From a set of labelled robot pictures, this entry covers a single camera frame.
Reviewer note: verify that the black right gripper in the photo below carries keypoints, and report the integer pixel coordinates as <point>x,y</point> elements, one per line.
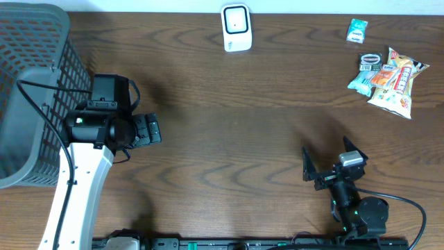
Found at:
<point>309,173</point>

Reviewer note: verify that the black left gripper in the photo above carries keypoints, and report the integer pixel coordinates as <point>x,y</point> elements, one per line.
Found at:
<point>149,128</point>

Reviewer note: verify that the green wet wipes pack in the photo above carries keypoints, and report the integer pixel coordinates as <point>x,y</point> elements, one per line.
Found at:
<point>362,83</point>

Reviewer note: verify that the orange tissue pack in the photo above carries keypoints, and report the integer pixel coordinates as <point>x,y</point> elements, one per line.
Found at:
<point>385,76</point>

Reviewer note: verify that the roll of tape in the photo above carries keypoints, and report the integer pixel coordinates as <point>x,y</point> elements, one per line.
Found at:
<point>370,61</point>

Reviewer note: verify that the small green wipes pack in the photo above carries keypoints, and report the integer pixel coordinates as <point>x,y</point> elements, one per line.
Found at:
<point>357,31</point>

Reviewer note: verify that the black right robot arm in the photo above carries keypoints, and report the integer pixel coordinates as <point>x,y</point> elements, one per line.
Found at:
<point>362,218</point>

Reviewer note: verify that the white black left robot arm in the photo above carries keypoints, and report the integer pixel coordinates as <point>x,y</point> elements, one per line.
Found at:
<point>90,140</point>

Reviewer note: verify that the white barcode scanner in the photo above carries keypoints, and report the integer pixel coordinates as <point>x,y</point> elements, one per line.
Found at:
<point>236,24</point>

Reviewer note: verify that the black plastic mesh basket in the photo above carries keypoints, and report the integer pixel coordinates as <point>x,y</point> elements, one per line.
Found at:
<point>42,76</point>

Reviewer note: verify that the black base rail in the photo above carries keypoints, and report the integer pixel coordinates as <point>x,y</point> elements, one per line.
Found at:
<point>177,244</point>

